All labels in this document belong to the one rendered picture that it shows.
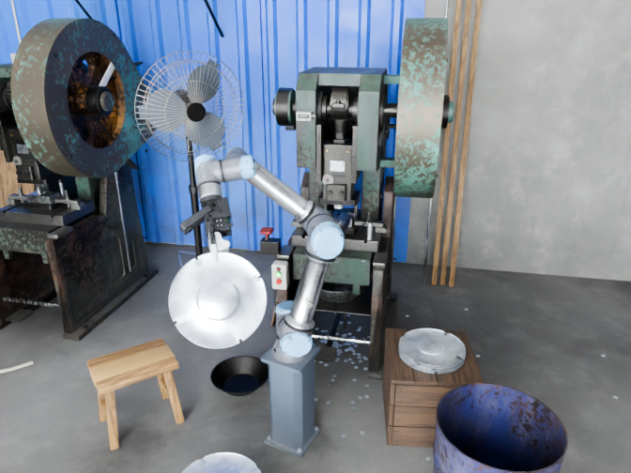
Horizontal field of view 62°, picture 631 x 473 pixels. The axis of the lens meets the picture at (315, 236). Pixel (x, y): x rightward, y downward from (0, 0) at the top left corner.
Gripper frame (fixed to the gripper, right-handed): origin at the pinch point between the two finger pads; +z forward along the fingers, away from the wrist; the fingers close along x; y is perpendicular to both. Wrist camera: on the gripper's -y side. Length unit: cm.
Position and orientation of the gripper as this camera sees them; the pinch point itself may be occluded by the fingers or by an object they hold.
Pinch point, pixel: (213, 259)
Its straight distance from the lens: 163.3
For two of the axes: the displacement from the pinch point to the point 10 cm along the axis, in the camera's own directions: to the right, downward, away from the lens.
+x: -2.1, 4.0, 8.9
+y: 9.5, -1.1, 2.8
